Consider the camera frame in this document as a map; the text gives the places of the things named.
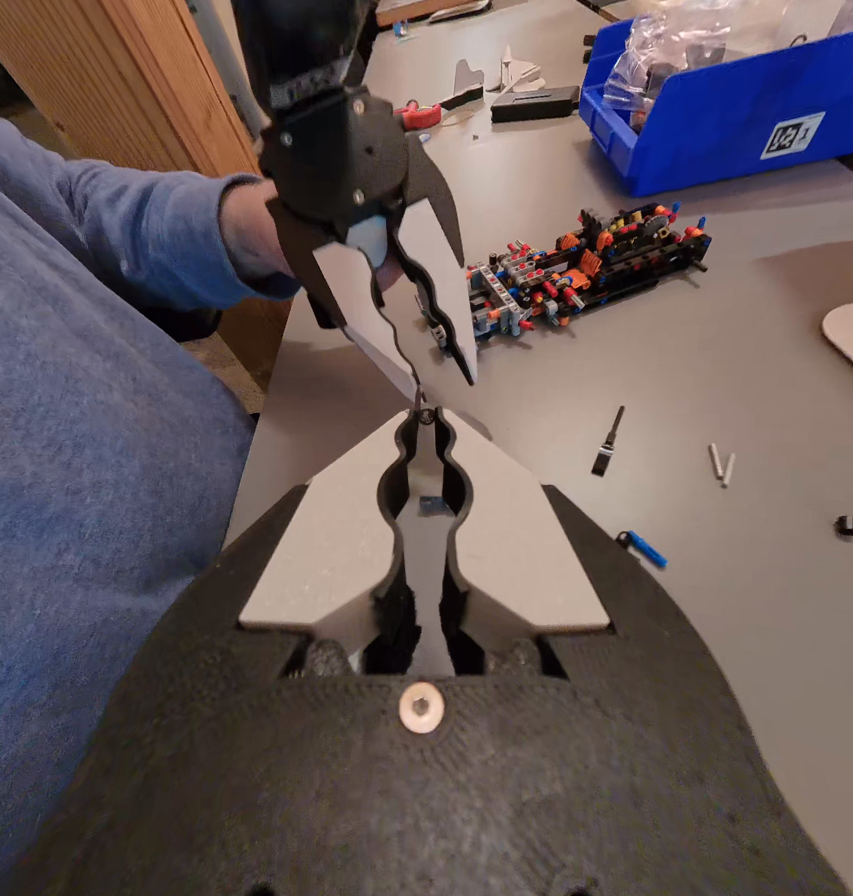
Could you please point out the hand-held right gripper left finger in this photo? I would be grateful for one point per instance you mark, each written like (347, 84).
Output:
(314, 560)

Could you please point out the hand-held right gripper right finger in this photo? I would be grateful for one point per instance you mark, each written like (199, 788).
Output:
(531, 560)

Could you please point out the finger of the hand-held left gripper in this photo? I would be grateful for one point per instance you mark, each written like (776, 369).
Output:
(356, 301)
(440, 280)

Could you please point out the black lego axle with connector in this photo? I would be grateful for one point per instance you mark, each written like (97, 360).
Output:
(603, 458)

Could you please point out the partly built lego model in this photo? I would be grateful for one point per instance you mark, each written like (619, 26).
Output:
(594, 266)

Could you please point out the light grey lego axle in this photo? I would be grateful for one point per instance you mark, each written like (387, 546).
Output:
(715, 462)
(728, 470)

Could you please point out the small black lego block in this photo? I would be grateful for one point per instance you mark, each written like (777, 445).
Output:
(846, 526)

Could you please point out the person's left hand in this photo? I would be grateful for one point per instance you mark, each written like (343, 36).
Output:
(255, 231)

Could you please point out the red black hand tool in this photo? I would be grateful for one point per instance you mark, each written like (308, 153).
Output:
(419, 115)

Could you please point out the black connector with blue pin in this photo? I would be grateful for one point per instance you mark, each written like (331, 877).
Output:
(647, 551)

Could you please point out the black power adapter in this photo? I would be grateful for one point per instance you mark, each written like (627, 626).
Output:
(535, 105)

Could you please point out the white folded paper pieces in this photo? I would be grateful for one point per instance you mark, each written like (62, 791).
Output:
(517, 73)

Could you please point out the wooden cabinet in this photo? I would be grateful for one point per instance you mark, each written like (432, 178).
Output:
(118, 84)

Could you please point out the blue bin with white tag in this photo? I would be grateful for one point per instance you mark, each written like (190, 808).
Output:
(678, 147)

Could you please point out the clear plastic parts bags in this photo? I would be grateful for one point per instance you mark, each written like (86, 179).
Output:
(650, 56)

